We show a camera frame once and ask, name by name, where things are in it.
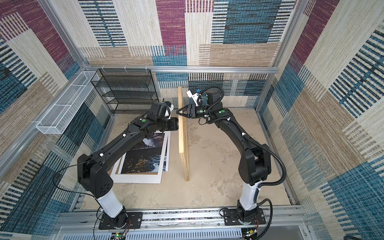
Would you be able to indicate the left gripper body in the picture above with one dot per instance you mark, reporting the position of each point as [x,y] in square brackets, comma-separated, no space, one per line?
[171,125]

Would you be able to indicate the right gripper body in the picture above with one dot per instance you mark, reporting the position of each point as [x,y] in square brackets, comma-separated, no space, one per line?
[198,111]

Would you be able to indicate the wooden picture frame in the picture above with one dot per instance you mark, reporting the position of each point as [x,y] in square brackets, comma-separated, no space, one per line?
[183,147]

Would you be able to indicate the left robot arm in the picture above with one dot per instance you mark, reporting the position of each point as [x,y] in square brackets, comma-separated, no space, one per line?
[93,169]

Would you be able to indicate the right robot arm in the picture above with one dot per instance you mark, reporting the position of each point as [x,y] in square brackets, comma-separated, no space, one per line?
[255,162]

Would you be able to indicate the waterfall photo with white border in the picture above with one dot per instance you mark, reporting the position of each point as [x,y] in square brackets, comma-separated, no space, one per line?
[143,163]

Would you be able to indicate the brown cardboard backing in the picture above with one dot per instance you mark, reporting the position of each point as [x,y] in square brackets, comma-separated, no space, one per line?
[118,166]

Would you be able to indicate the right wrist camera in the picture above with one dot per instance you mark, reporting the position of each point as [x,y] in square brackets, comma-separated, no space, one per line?
[196,96]

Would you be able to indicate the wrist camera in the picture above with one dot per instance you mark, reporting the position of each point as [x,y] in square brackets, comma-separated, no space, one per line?
[169,106]
[196,96]

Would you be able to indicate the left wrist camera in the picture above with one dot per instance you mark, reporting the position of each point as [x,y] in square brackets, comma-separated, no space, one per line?
[169,106]

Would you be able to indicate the black wire shelf rack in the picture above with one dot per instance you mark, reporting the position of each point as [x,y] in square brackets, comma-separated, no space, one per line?
[126,91]

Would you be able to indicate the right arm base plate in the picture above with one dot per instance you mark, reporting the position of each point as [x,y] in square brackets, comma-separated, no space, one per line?
[233,217]

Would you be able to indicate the white mesh wall basket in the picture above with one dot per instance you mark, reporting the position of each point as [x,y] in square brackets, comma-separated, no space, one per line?
[59,116]

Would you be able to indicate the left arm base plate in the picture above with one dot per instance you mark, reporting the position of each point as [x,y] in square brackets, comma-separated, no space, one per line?
[123,221]

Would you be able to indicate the aluminium front rail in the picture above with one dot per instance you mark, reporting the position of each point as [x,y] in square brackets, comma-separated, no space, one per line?
[288,223]

